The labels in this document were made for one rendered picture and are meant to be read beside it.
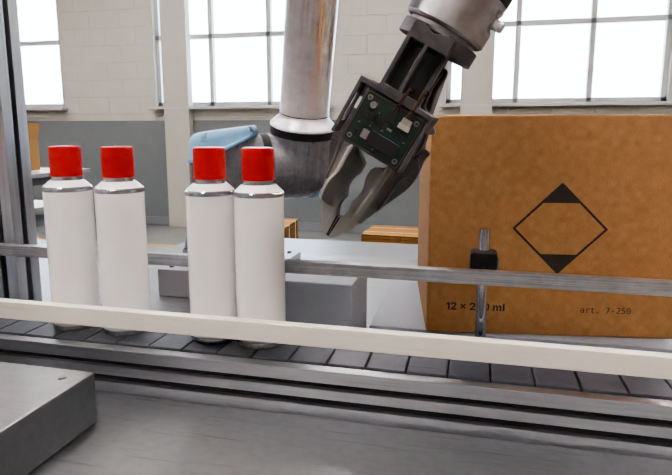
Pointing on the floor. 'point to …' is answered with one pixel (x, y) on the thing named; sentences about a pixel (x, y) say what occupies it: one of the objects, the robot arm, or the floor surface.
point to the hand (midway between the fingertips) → (336, 222)
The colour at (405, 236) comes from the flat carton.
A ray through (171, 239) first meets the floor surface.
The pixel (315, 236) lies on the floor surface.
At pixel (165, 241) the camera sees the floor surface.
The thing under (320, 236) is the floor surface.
